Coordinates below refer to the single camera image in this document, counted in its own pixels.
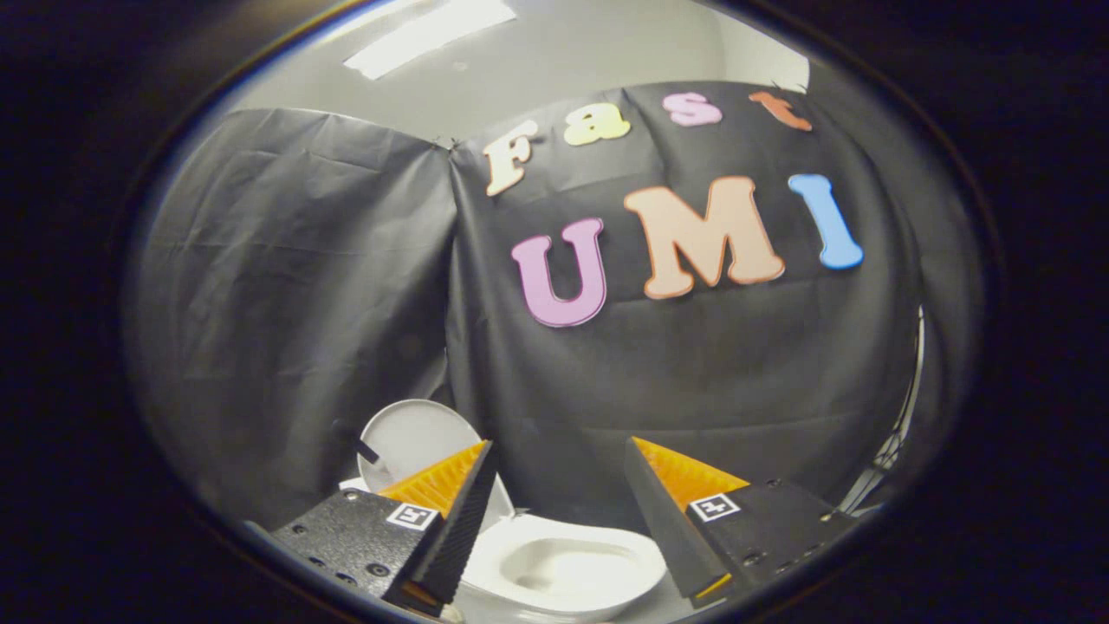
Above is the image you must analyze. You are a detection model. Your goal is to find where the white toilet lid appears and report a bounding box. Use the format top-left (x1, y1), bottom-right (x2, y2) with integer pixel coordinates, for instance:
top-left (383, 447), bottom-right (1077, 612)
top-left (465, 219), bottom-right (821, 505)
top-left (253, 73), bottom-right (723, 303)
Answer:
top-left (358, 399), bottom-right (516, 531)

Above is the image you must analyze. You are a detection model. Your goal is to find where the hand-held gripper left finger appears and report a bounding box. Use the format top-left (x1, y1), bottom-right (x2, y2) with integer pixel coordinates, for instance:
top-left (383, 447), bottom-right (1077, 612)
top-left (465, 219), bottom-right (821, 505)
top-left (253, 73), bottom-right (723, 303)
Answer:
top-left (269, 439), bottom-right (499, 618)

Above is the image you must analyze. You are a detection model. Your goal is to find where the ceiling light panel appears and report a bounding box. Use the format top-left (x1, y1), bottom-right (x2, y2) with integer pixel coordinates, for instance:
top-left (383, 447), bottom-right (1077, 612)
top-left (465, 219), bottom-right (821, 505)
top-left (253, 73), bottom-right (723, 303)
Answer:
top-left (342, 0), bottom-right (518, 81)

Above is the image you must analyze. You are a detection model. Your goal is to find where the black backdrop cloth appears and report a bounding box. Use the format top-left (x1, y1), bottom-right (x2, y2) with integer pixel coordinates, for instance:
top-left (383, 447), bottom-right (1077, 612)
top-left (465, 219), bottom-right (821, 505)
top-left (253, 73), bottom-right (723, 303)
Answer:
top-left (126, 81), bottom-right (989, 531)

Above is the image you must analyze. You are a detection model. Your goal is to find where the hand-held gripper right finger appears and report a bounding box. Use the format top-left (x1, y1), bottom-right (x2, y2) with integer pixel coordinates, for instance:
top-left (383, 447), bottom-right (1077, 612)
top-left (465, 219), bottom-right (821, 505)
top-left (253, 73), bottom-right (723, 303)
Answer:
top-left (624, 436), bottom-right (859, 608)

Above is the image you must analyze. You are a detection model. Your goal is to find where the white ceramic toilet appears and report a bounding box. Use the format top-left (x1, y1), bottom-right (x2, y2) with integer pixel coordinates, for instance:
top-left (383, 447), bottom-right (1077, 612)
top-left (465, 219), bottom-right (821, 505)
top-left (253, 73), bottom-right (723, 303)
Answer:
top-left (338, 475), bottom-right (668, 623)

